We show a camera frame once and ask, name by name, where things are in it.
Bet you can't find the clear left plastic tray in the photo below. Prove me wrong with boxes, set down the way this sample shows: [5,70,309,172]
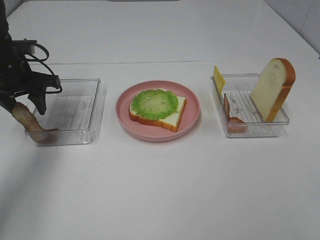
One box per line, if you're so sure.
[24,78,107,146]

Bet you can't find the clear right plastic tray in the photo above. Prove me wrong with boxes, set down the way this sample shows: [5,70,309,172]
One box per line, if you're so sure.
[210,73,290,138]

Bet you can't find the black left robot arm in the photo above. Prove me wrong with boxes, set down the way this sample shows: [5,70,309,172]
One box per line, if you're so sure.
[0,0,63,115]

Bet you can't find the yellow cheese slice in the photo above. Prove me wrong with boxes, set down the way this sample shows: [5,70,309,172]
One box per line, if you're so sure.
[213,65,226,96]

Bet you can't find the green lettuce leaf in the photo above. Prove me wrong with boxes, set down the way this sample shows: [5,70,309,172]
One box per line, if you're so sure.
[130,89,179,121]

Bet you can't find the bread slice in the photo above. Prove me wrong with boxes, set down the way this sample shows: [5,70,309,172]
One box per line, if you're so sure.
[129,95,187,132]
[250,58,296,122]

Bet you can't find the pink round plate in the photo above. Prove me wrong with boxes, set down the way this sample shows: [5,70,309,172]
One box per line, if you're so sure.
[115,80,201,142]

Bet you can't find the bacon strip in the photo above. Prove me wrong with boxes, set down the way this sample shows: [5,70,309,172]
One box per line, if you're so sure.
[12,102,58,144]
[223,93,248,134]

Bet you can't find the clear plastic tray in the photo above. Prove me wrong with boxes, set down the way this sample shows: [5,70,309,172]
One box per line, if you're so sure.
[210,73,290,138]
[24,78,107,146]

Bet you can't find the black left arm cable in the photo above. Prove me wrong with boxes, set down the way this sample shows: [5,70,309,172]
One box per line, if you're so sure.
[23,42,63,94]

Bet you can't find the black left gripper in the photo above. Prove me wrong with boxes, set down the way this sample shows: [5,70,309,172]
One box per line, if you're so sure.
[0,38,62,115]

